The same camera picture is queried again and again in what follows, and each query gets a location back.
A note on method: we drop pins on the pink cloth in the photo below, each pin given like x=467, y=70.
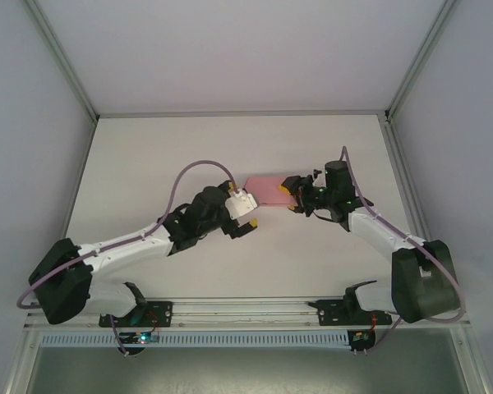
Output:
x=267, y=191

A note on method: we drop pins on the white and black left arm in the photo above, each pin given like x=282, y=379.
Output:
x=123, y=246

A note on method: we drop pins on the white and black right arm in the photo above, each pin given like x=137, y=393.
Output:
x=374, y=230

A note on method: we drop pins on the black mounting plate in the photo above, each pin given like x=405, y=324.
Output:
x=160, y=314
x=328, y=314

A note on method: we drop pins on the small circuit board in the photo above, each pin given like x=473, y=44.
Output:
x=359, y=337
x=144, y=338

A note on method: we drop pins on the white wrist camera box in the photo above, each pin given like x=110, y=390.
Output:
x=240, y=204

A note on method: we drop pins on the aluminium frame rail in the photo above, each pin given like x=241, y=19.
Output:
x=242, y=113
x=402, y=172

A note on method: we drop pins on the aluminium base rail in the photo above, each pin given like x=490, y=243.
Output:
x=238, y=312

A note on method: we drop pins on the aluminium frame post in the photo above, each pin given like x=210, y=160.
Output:
x=478, y=361
x=61, y=61
x=423, y=57
x=22, y=361

